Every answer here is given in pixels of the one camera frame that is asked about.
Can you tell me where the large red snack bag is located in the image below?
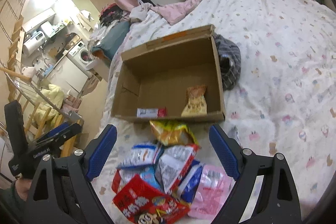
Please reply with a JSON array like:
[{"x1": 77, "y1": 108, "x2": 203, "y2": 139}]
[{"x1": 113, "y1": 174, "x2": 190, "y2": 224}]

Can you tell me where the orange brown snack packet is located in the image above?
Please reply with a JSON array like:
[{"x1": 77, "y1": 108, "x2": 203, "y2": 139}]
[{"x1": 181, "y1": 85, "x2": 207, "y2": 117}]

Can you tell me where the white kitchen cabinet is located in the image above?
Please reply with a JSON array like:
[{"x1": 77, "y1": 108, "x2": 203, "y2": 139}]
[{"x1": 47, "y1": 57, "x2": 88, "y2": 97}]

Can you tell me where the brown cardboard box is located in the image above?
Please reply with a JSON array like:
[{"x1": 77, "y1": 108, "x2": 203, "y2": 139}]
[{"x1": 110, "y1": 25, "x2": 225, "y2": 122}]

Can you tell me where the white snack bar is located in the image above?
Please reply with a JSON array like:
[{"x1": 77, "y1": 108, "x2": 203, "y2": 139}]
[{"x1": 137, "y1": 108, "x2": 167, "y2": 118}]

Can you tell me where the pink snack pouch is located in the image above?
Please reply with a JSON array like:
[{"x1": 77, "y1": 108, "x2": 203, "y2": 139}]
[{"x1": 188, "y1": 164, "x2": 235, "y2": 221}]

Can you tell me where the blue yellow snack bag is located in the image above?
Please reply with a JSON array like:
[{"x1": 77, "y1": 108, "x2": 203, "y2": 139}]
[{"x1": 173, "y1": 160, "x2": 204, "y2": 206}]

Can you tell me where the dark striped cloth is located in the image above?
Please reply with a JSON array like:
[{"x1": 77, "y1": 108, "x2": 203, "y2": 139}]
[{"x1": 213, "y1": 34, "x2": 242, "y2": 90}]

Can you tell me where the wooden drying rack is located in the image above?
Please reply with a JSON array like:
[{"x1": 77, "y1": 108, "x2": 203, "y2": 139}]
[{"x1": 1, "y1": 62, "x2": 84, "y2": 140}]

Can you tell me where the person's left hand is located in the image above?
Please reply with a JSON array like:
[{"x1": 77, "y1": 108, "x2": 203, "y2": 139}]
[{"x1": 14, "y1": 177, "x2": 33, "y2": 201}]

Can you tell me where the red sauce packet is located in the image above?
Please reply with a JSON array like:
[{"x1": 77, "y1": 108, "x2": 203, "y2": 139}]
[{"x1": 111, "y1": 167, "x2": 140, "y2": 195}]

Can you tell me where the yellow chip bag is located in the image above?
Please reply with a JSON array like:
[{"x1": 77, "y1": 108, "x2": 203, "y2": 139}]
[{"x1": 149, "y1": 120, "x2": 198, "y2": 146}]

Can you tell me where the white red-edged snack bag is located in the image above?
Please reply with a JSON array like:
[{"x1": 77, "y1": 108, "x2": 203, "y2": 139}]
[{"x1": 155, "y1": 144, "x2": 200, "y2": 194}]

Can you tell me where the yellow cloth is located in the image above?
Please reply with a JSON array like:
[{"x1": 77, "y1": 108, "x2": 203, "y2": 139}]
[{"x1": 34, "y1": 84, "x2": 64, "y2": 123}]

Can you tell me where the teal orange bedding bundle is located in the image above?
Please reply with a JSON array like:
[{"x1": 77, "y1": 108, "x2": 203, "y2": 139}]
[{"x1": 90, "y1": 21, "x2": 130, "y2": 62}]

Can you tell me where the white water heater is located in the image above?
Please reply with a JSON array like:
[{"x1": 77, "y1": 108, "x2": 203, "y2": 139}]
[{"x1": 22, "y1": 31, "x2": 46, "y2": 57}]

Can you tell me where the white washing machine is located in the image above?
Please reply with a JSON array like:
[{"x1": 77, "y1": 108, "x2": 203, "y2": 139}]
[{"x1": 66, "y1": 40, "x2": 93, "y2": 72}]

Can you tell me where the blue white snack bag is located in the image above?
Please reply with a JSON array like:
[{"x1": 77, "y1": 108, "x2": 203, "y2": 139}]
[{"x1": 117, "y1": 142, "x2": 165, "y2": 169}]

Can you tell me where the pile of clothes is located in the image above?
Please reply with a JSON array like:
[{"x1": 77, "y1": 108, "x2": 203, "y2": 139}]
[{"x1": 89, "y1": 3, "x2": 130, "y2": 42}]

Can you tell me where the white patterned bed quilt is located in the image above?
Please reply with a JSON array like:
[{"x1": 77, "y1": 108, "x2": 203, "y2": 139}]
[{"x1": 98, "y1": 0, "x2": 336, "y2": 224}]

